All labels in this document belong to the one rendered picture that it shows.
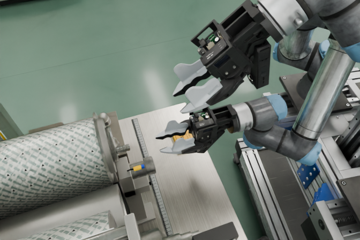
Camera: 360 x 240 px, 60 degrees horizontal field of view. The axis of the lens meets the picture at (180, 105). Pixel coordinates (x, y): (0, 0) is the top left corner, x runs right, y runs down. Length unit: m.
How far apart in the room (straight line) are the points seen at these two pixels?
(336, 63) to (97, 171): 0.63
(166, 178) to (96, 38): 2.10
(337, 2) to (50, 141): 0.52
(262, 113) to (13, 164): 0.59
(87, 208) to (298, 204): 1.35
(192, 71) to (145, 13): 2.59
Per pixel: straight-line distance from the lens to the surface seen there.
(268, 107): 0.86
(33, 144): 0.63
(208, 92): 0.53
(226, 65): 0.50
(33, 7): 3.51
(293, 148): 0.94
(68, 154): 0.60
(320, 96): 0.90
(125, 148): 0.64
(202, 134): 0.79
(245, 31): 0.49
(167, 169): 1.01
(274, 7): 0.49
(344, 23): 0.53
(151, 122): 1.11
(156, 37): 2.84
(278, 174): 1.85
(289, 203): 1.80
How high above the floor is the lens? 1.80
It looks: 52 degrees down
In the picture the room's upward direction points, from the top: straight up
